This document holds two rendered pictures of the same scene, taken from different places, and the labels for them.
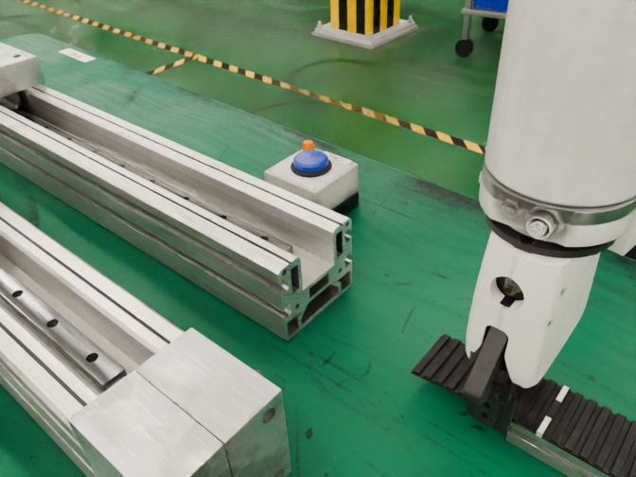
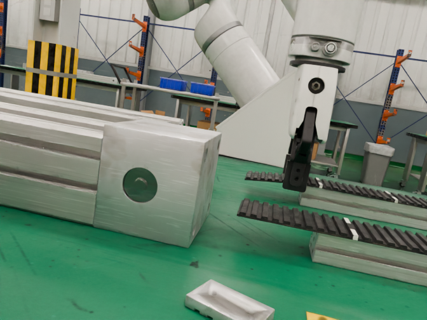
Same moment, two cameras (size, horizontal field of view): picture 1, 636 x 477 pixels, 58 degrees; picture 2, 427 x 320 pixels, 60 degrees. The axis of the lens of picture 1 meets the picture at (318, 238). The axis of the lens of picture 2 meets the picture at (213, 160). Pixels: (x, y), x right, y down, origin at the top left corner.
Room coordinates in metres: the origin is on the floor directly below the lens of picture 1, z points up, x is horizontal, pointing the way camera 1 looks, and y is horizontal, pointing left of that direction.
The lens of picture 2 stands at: (-0.10, 0.26, 0.92)
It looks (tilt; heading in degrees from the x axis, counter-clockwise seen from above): 10 degrees down; 326
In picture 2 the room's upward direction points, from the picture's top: 9 degrees clockwise
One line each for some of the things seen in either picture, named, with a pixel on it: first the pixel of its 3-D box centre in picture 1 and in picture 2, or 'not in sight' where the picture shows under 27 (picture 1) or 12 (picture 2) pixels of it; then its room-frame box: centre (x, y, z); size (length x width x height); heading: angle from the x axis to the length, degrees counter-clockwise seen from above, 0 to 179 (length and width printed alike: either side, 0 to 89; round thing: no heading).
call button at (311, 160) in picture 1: (310, 164); not in sight; (0.57, 0.00, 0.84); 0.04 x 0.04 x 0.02
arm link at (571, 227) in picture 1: (555, 191); (319, 53); (0.27, -0.14, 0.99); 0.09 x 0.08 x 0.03; 138
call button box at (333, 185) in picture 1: (308, 190); not in sight; (0.57, 0.01, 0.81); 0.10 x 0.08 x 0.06; 138
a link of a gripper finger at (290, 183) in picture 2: (485, 403); (298, 168); (0.24, -0.11, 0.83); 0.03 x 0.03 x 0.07; 48
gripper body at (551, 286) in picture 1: (535, 272); (310, 99); (0.27, -0.14, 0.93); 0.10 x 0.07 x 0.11; 138
